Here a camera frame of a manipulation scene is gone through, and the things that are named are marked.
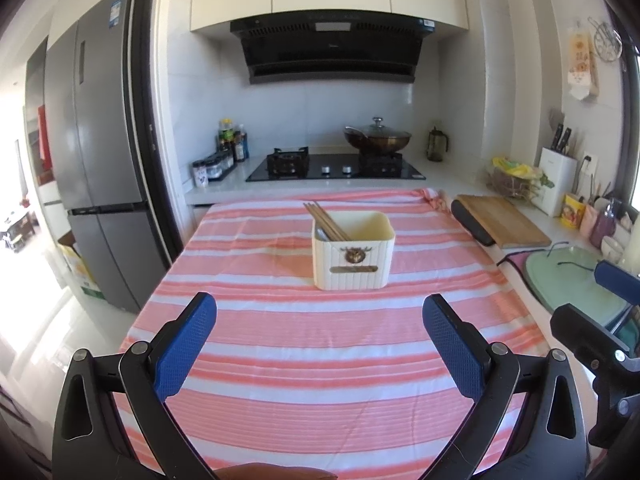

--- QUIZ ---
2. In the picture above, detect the glass wok lid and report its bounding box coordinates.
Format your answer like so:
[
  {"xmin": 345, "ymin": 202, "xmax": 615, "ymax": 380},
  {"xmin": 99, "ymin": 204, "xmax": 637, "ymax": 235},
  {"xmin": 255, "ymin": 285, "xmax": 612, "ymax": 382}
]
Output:
[{"xmin": 350, "ymin": 116, "xmax": 403, "ymax": 138}]

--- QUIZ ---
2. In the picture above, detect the green cutting board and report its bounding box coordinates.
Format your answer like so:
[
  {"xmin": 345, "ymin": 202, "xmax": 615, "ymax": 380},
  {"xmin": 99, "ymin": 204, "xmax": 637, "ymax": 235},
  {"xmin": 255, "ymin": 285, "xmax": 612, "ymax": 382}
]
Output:
[{"xmin": 522, "ymin": 247, "xmax": 631, "ymax": 328}]

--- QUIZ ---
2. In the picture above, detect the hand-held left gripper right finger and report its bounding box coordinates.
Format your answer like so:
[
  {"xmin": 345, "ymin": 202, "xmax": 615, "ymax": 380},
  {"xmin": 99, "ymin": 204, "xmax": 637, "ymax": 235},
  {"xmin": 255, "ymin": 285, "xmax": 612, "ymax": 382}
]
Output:
[{"xmin": 421, "ymin": 293, "xmax": 588, "ymax": 480}]

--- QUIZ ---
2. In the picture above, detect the red hanging cloth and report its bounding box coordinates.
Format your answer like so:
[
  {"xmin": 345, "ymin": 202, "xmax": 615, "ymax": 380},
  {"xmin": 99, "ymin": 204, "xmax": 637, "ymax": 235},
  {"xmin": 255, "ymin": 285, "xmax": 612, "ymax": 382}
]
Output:
[{"xmin": 37, "ymin": 105, "xmax": 53, "ymax": 171}]

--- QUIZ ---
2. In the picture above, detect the wire basket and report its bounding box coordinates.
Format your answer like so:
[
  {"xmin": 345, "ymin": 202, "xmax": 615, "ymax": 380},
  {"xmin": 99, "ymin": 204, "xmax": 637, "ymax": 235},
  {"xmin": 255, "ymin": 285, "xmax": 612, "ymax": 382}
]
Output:
[{"xmin": 487, "ymin": 167, "xmax": 543, "ymax": 201}]

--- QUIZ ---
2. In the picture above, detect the dark window frame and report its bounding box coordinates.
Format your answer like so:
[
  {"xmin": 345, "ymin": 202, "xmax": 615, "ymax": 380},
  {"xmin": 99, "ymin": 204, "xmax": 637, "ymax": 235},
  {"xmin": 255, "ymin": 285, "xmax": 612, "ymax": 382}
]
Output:
[{"xmin": 600, "ymin": 0, "xmax": 640, "ymax": 221}]

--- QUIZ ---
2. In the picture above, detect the glass pitcher with black handle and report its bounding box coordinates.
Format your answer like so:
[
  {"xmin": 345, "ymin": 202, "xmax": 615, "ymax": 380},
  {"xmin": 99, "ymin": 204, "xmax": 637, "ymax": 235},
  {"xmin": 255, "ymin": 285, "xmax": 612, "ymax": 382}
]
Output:
[{"xmin": 426, "ymin": 126, "xmax": 449, "ymax": 163}]

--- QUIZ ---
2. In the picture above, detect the hanging wire trivet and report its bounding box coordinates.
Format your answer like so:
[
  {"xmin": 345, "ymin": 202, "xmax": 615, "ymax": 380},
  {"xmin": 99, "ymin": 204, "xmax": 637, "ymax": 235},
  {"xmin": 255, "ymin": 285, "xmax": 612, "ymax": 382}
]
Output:
[{"xmin": 587, "ymin": 16, "xmax": 623, "ymax": 66}]

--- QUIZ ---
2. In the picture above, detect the small glass cup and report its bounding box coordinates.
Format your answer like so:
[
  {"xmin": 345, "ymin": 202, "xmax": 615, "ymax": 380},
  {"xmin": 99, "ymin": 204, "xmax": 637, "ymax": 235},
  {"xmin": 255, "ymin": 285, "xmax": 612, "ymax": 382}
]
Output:
[{"xmin": 600, "ymin": 235, "xmax": 623, "ymax": 263}]

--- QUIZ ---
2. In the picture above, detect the yellow printed box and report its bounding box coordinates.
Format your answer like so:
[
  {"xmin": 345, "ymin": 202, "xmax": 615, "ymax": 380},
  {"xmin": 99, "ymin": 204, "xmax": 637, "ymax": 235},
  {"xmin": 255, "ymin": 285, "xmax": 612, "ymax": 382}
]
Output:
[{"xmin": 562, "ymin": 192, "xmax": 587, "ymax": 228}]

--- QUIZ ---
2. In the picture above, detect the black door frame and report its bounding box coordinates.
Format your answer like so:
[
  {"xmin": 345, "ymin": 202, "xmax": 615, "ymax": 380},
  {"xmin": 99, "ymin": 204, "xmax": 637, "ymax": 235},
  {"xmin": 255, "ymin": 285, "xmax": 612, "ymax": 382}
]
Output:
[{"xmin": 127, "ymin": 0, "xmax": 183, "ymax": 261}]

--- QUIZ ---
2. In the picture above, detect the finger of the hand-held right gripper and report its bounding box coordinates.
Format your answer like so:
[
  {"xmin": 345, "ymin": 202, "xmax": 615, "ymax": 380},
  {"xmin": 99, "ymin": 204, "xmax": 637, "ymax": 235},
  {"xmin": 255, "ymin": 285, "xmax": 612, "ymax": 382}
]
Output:
[
  {"xmin": 550, "ymin": 303, "xmax": 632, "ymax": 361},
  {"xmin": 593, "ymin": 260, "xmax": 640, "ymax": 306}
]

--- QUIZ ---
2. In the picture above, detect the wall hanging with yellow print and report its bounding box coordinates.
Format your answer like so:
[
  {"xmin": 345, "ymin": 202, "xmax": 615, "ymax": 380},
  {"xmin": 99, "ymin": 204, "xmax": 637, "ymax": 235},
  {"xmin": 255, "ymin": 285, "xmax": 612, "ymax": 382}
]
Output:
[{"xmin": 567, "ymin": 22, "xmax": 600, "ymax": 101}]

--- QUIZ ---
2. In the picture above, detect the black gas cooktop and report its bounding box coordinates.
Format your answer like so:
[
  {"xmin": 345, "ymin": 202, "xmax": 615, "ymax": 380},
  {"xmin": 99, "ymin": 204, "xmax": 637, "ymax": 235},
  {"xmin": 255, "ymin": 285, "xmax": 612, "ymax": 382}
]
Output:
[{"xmin": 245, "ymin": 146, "xmax": 427, "ymax": 182}]

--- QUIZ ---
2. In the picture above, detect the white ribbed utensil container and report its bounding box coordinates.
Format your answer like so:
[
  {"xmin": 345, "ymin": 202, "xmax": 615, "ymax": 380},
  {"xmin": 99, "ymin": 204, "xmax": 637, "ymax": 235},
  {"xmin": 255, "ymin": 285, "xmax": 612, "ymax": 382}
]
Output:
[{"xmin": 311, "ymin": 211, "xmax": 396, "ymax": 292}]

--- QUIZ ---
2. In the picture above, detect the black range hood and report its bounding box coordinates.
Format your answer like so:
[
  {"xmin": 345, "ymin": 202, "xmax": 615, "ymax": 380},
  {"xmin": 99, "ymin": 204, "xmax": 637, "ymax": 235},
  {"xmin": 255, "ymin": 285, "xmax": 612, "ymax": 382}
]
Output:
[{"xmin": 230, "ymin": 8, "xmax": 437, "ymax": 86}]

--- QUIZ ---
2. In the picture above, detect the dark wooden furniture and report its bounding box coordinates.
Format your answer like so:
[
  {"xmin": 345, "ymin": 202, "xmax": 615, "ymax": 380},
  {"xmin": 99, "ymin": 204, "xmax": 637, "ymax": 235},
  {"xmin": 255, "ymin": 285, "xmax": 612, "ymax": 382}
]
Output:
[{"xmin": 0, "ymin": 210, "xmax": 41, "ymax": 253}]

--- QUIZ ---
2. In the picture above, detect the purple soap dispenser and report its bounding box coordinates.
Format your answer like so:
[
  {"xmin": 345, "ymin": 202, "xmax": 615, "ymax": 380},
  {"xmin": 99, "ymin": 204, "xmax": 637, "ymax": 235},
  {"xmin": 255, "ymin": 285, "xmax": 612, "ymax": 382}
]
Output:
[{"xmin": 589, "ymin": 197, "xmax": 618, "ymax": 248}]

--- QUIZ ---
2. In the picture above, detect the cardboard box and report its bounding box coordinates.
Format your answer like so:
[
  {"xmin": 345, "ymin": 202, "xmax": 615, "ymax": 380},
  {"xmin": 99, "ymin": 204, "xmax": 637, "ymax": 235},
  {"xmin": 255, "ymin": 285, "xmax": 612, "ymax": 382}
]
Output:
[{"xmin": 57, "ymin": 240, "xmax": 106, "ymax": 301}]

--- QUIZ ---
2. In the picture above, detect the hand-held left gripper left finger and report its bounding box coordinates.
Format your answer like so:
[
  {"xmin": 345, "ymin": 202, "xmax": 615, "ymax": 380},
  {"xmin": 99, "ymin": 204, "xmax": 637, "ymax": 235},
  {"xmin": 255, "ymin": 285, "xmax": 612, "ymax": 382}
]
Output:
[{"xmin": 51, "ymin": 291, "xmax": 221, "ymax": 480}]

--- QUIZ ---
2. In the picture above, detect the pink white striped tablecloth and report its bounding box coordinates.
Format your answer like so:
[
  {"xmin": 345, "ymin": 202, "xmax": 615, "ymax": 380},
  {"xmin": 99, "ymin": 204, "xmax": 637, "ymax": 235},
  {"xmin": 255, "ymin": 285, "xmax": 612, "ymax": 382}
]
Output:
[{"xmin": 117, "ymin": 187, "xmax": 546, "ymax": 476}]

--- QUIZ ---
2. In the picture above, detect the white knife block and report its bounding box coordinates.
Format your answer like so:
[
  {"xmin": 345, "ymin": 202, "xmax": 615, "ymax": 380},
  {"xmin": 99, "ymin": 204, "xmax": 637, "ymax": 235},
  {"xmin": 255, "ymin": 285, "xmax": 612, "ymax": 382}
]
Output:
[{"xmin": 537, "ymin": 146, "xmax": 578, "ymax": 217}]

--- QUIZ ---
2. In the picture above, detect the wooden cutting board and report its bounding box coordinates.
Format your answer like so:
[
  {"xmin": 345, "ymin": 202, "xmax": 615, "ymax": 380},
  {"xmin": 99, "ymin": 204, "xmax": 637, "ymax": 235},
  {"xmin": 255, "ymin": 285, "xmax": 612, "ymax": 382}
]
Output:
[{"xmin": 457, "ymin": 195, "xmax": 552, "ymax": 250}]

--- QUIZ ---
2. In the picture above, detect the pink mat with black edge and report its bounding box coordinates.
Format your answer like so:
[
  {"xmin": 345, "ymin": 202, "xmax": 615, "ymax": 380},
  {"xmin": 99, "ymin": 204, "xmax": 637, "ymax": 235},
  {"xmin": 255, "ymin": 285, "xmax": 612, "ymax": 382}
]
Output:
[{"xmin": 495, "ymin": 247, "xmax": 556, "ymax": 301}]

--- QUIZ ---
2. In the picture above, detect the yellow plastic bag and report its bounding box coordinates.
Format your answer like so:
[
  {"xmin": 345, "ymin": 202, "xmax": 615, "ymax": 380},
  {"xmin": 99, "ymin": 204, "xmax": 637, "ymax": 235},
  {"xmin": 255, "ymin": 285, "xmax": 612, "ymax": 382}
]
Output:
[{"xmin": 490, "ymin": 156, "xmax": 543, "ymax": 181}]

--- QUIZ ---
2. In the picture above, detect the black oblong pad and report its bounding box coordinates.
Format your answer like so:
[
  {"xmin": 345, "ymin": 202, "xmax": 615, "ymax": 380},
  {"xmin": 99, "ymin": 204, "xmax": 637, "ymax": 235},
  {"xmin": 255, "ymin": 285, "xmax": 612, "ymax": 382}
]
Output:
[{"xmin": 450, "ymin": 199, "xmax": 496, "ymax": 247}]

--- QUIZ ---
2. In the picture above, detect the dark wok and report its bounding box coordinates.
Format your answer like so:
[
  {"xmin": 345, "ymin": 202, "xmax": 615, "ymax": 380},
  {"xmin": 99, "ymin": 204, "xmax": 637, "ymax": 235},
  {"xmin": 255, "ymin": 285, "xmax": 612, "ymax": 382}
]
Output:
[{"xmin": 343, "ymin": 122, "xmax": 413, "ymax": 153}]

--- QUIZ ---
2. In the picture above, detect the grey refrigerator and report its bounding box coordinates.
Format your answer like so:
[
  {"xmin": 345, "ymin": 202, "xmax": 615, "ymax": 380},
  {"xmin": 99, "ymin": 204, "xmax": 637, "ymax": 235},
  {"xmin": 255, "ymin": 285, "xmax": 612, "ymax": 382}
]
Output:
[{"xmin": 44, "ymin": 0, "xmax": 171, "ymax": 314}]

